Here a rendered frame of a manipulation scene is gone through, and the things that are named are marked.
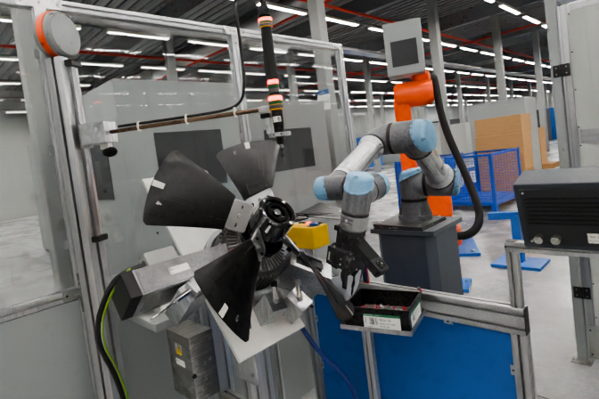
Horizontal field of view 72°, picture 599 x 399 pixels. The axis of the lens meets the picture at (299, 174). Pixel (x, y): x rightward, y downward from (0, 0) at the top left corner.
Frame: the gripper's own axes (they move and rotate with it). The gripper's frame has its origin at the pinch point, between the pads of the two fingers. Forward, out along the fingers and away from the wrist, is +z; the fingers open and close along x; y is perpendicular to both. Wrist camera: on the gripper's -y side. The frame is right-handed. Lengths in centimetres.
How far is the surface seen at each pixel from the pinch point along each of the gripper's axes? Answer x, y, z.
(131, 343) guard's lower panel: 27, 81, 51
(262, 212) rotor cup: 13.8, 23.8, -20.3
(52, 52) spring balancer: 44, 99, -58
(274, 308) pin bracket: 12.6, 16.6, 7.3
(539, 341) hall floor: -192, -20, 93
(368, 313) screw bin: -12.8, 0.8, 10.8
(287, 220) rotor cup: 6.5, 20.8, -17.4
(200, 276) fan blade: 40.0, 14.2, -13.1
